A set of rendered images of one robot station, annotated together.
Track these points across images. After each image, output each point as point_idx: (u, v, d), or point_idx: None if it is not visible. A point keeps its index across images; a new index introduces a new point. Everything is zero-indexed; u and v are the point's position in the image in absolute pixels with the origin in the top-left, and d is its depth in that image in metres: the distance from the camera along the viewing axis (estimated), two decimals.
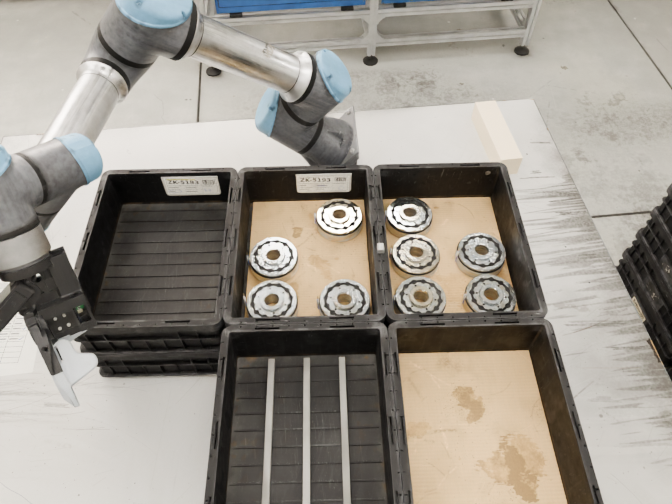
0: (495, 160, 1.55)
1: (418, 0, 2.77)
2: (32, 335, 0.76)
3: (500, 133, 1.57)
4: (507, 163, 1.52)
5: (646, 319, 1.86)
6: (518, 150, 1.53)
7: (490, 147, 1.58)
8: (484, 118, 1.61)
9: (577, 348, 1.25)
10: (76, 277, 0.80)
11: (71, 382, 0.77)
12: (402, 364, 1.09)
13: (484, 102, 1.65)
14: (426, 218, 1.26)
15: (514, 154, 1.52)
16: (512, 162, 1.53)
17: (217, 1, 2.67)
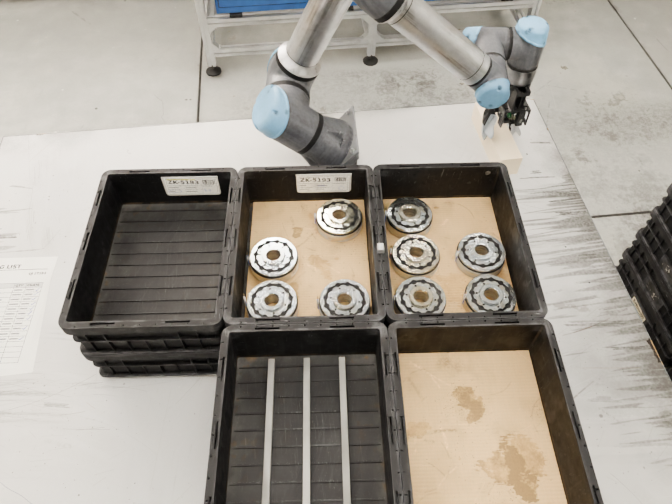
0: (495, 160, 1.55)
1: None
2: None
3: (500, 133, 1.57)
4: (507, 163, 1.52)
5: (646, 319, 1.86)
6: (518, 150, 1.53)
7: (490, 147, 1.58)
8: None
9: (577, 348, 1.25)
10: (518, 106, 1.43)
11: (484, 131, 1.56)
12: (402, 364, 1.09)
13: None
14: (426, 218, 1.26)
15: (514, 155, 1.52)
16: (512, 162, 1.53)
17: (217, 1, 2.67)
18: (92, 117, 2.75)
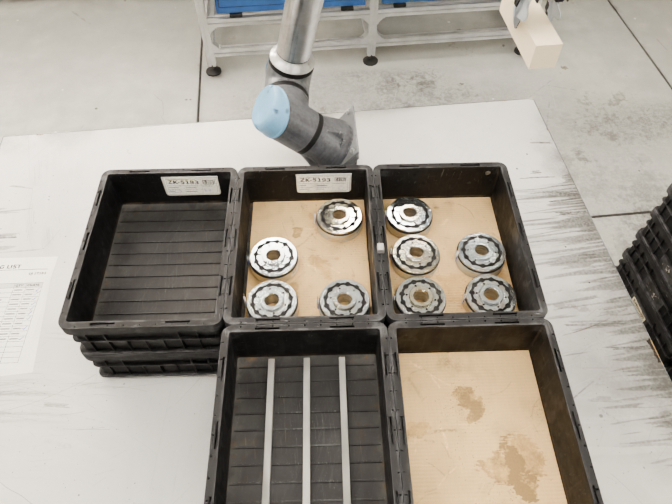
0: (528, 49, 1.27)
1: (418, 0, 2.77)
2: None
3: (535, 18, 1.29)
4: (543, 51, 1.25)
5: (646, 319, 1.86)
6: (557, 36, 1.25)
7: (522, 36, 1.30)
8: None
9: (577, 348, 1.25)
10: None
11: (516, 15, 1.29)
12: (402, 364, 1.09)
13: None
14: (426, 218, 1.26)
15: (552, 40, 1.24)
16: (550, 50, 1.25)
17: (217, 1, 2.67)
18: (92, 117, 2.75)
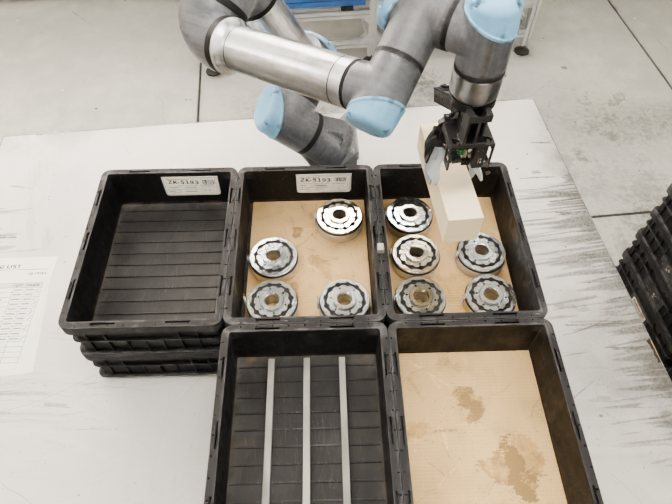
0: (442, 219, 0.98)
1: None
2: (437, 126, 0.94)
3: (453, 175, 1.00)
4: (459, 225, 0.96)
5: (646, 319, 1.86)
6: (478, 204, 0.96)
7: (436, 197, 1.01)
8: None
9: (577, 348, 1.25)
10: (474, 138, 0.86)
11: (427, 172, 1.00)
12: (402, 364, 1.09)
13: (434, 124, 1.08)
14: (426, 218, 1.26)
15: (470, 212, 0.95)
16: (467, 224, 0.96)
17: None
18: (92, 117, 2.75)
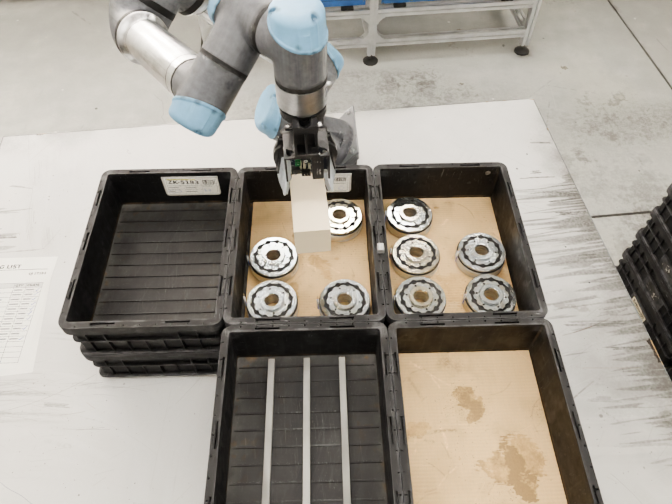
0: None
1: (418, 0, 2.77)
2: (282, 137, 0.92)
3: (308, 185, 0.99)
4: (307, 236, 0.94)
5: (646, 319, 1.86)
6: (327, 216, 0.95)
7: None
8: None
9: (577, 348, 1.25)
10: (305, 149, 0.85)
11: (280, 182, 0.98)
12: (402, 364, 1.09)
13: None
14: (426, 218, 1.26)
15: (318, 223, 0.94)
16: (315, 235, 0.94)
17: None
18: (92, 117, 2.75)
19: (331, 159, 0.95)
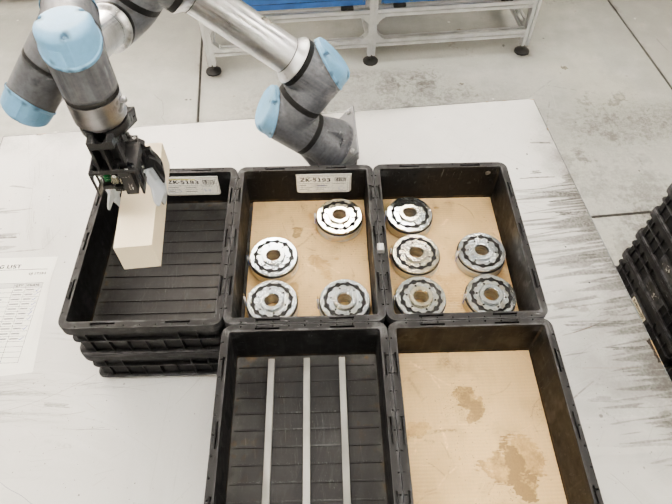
0: None
1: (418, 0, 2.77)
2: None
3: (139, 199, 0.97)
4: (129, 252, 0.92)
5: (646, 319, 1.86)
6: (151, 231, 0.93)
7: None
8: None
9: (577, 348, 1.25)
10: (107, 165, 0.83)
11: None
12: (402, 364, 1.09)
13: None
14: (426, 218, 1.26)
15: (140, 239, 0.92)
16: (138, 251, 0.92)
17: None
18: None
19: (156, 173, 0.93)
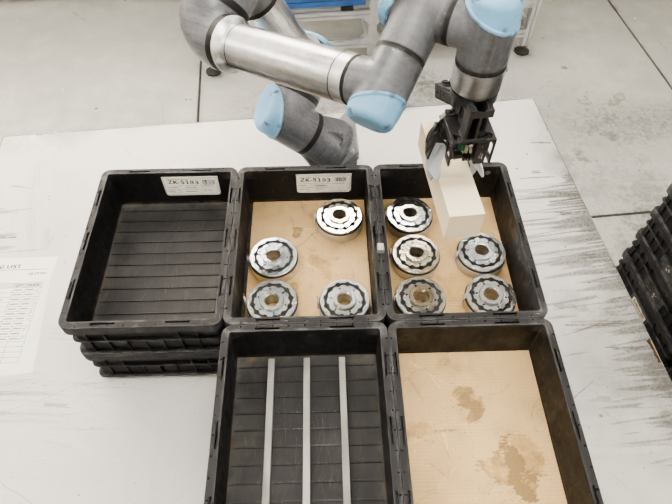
0: (443, 215, 0.98)
1: None
2: (438, 122, 0.94)
3: (454, 171, 1.00)
4: (460, 221, 0.95)
5: (646, 319, 1.86)
6: (479, 201, 0.96)
7: (437, 193, 1.00)
8: None
9: (577, 348, 1.25)
10: (476, 133, 0.86)
11: (428, 168, 0.99)
12: (402, 364, 1.09)
13: (435, 121, 1.08)
14: (426, 218, 1.26)
15: (471, 208, 0.95)
16: (469, 220, 0.95)
17: None
18: (92, 117, 2.75)
19: None
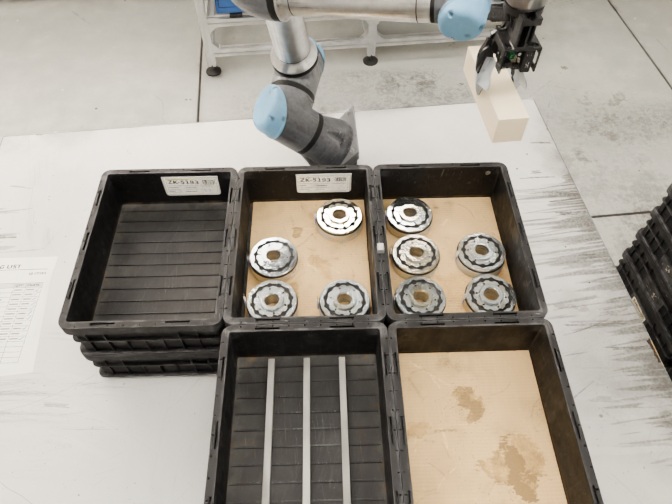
0: (491, 121, 1.13)
1: None
2: (489, 38, 1.09)
3: (500, 85, 1.15)
4: (507, 125, 1.11)
5: (646, 319, 1.86)
6: (523, 108, 1.11)
7: (485, 105, 1.16)
8: None
9: (577, 348, 1.25)
10: (525, 41, 1.01)
11: (477, 82, 1.15)
12: (402, 364, 1.09)
13: (480, 47, 1.23)
14: (426, 218, 1.26)
15: (517, 113, 1.10)
16: (515, 124, 1.11)
17: (217, 1, 2.67)
18: (92, 117, 2.75)
19: None
